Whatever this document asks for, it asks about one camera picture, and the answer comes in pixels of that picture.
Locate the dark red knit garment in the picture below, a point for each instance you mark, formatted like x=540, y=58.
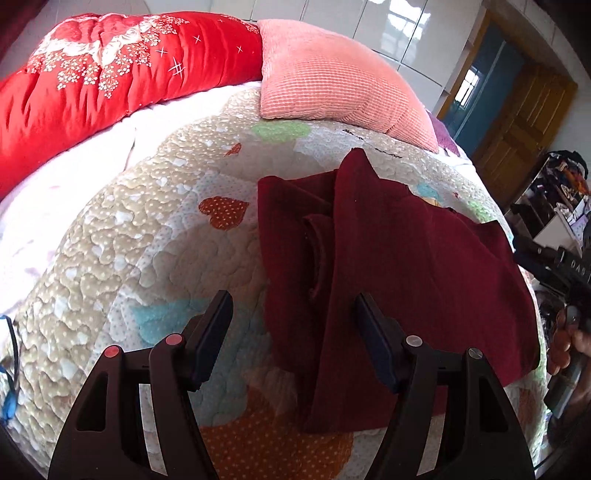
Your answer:
x=327, y=238

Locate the white glossy wardrobe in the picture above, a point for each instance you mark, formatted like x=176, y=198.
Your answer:
x=422, y=39

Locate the cluttered white shelf unit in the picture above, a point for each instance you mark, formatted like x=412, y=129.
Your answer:
x=554, y=210

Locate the patchwork heart quilt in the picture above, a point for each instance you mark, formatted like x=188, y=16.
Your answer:
x=151, y=248

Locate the person's right hand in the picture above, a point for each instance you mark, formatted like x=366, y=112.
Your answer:
x=567, y=341

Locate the red floral duvet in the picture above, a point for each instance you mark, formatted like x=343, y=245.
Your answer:
x=91, y=71

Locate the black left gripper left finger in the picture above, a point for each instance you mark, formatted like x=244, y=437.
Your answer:
x=103, y=436

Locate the pink ribbed pillow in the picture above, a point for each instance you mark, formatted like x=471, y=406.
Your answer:
x=314, y=74

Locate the wooden door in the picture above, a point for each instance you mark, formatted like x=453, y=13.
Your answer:
x=510, y=155

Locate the white bed sheet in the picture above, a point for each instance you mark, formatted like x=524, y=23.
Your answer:
x=36, y=214

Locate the purple cloth on bed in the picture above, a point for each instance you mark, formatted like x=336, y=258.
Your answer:
x=443, y=137

